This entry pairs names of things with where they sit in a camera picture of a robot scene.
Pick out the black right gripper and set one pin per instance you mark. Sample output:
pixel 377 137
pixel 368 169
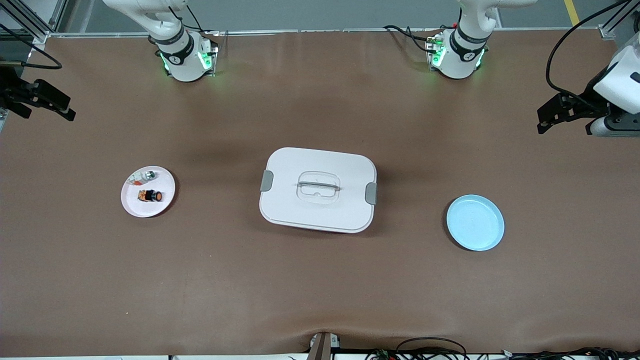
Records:
pixel 9 90

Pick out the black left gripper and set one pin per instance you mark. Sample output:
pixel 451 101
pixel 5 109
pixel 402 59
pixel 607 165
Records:
pixel 586 98

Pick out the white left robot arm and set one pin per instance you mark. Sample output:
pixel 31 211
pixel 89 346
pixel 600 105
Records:
pixel 462 50

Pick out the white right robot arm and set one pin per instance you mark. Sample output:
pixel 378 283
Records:
pixel 182 55

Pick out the white lidded box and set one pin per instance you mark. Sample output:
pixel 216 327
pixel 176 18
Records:
pixel 317 210

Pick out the light blue round plate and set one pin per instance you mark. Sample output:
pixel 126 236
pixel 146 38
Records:
pixel 475 222

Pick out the pink round plate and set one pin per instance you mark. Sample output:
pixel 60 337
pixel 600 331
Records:
pixel 150 207

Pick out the aluminium frame post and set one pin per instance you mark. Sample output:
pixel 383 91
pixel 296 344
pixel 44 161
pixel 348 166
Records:
pixel 607 31
pixel 40 33

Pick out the silver table edge rail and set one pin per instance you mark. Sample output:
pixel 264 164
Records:
pixel 325 31

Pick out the brown camera mount bracket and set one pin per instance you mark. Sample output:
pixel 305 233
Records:
pixel 322 347

